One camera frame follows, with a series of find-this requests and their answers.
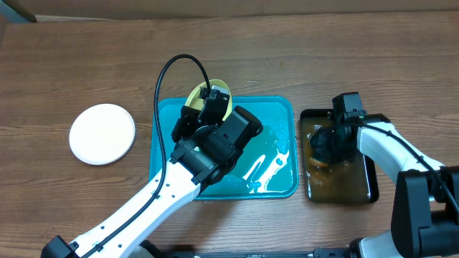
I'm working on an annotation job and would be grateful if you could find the green orange sponge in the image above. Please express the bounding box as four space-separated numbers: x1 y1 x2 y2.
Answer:
309 154 329 168

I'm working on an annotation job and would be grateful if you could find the white plate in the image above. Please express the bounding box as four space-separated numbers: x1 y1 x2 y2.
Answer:
69 103 136 166

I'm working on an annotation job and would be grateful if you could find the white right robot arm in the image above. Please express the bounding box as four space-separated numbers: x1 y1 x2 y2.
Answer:
309 92 458 258

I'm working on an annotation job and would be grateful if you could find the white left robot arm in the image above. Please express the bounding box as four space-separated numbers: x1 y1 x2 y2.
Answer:
41 86 262 257

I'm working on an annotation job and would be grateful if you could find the black water tray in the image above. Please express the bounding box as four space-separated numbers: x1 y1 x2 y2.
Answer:
299 109 379 204

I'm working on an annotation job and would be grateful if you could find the teal plastic tray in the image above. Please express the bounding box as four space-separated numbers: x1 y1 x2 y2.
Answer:
148 95 300 201

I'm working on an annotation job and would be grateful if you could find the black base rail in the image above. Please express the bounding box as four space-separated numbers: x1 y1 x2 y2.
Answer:
140 240 359 258

